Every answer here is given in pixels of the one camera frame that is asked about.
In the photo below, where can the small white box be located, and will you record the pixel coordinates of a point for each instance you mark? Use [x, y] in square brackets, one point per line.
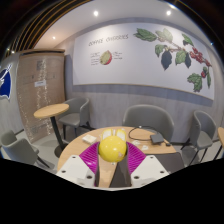
[89, 138]

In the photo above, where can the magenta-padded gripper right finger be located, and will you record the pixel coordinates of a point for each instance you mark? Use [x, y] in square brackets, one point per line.
[150, 168]

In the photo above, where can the black adapter box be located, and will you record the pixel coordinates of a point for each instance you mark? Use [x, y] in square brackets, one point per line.
[157, 138]

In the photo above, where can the ceiling spot lights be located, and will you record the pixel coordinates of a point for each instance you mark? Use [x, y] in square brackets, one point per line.
[96, 13]

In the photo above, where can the small round wooden table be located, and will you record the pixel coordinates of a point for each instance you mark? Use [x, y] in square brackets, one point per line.
[51, 110]

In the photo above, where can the yellow round computer mouse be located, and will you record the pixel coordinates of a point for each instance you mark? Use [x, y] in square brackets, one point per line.
[112, 148]

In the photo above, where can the blue wall sign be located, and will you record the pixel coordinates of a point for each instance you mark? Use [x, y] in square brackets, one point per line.
[5, 81]

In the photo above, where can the coffee cherry wall poster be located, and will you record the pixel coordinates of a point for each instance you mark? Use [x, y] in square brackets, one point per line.
[133, 60]

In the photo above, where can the round wooden side table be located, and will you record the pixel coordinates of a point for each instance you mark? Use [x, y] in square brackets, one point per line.
[221, 135]

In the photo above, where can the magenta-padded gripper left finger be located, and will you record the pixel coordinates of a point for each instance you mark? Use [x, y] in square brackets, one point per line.
[75, 168]

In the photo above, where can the light wooden wall panel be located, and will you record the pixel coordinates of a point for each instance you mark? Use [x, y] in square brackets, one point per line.
[40, 96]

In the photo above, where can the grey upholstered chair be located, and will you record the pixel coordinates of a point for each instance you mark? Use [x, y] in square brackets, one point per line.
[148, 118]
[20, 150]
[201, 131]
[77, 111]

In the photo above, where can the small white paper scrap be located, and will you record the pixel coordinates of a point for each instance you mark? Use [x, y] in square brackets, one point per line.
[136, 142]
[145, 147]

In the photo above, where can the yellow and white mouse pad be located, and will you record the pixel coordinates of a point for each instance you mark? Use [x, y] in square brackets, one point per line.
[108, 133]

